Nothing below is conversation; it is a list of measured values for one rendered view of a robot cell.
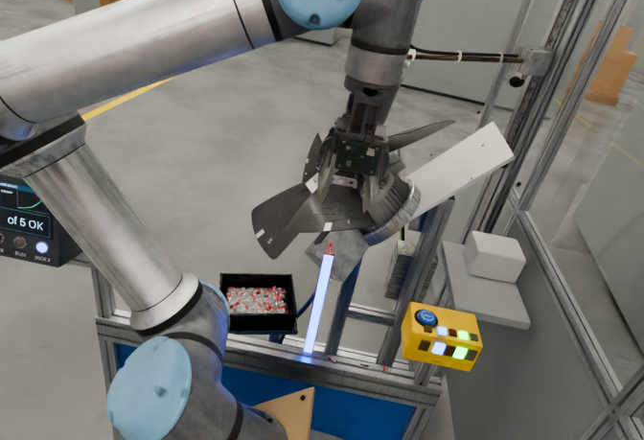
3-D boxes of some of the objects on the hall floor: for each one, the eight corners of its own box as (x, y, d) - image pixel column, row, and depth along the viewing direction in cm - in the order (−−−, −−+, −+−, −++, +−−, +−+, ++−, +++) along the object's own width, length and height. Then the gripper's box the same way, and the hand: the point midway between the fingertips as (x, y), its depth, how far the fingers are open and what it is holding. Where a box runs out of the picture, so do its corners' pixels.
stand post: (373, 398, 202) (451, 186, 142) (372, 416, 194) (455, 199, 135) (363, 396, 202) (438, 183, 142) (362, 414, 195) (441, 196, 135)
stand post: (324, 387, 203) (366, 230, 155) (322, 405, 195) (365, 245, 148) (314, 385, 203) (354, 228, 155) (311, 404, 195) (353, 243, 148)
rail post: (137, 475, 159) (120, 330, 119) (131, 488, 156) (112, 341, 115) (126, 474, 159) (106, 327, 119) (121, 485, 156) (98, 338, 115)
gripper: (320, 81, 54) (297, 221, 65) (421, 102, 53) (380, 239, 64) (328, 64, 61) (306, 193, 72) (416, 82, 61) (380, 208, 72)
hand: (344, 198), depth 70 cm, fingers open, 6 cm apart
